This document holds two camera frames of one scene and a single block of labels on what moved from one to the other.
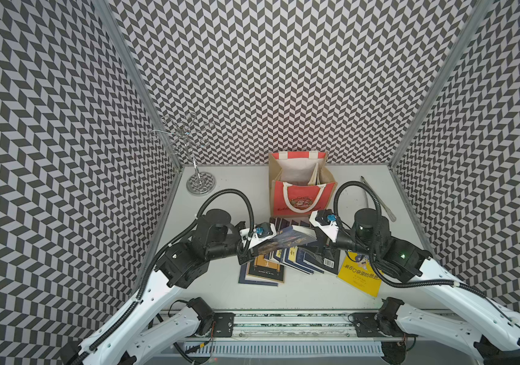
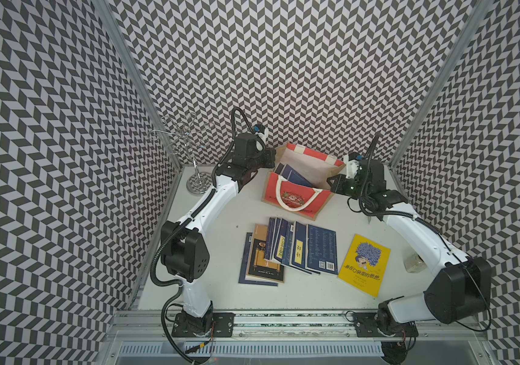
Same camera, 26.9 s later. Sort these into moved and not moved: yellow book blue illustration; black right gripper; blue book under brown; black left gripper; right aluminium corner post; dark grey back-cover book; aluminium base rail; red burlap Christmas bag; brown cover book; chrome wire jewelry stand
Moved: black right gripper; dark grey back-cover book; black left gripper; red burlap Christmas bag
Not moved: aluminium base rail; right aluminium corner post; blue book under brown; chrome wire jewelry stand; brown cover book; yellow book blue illustration
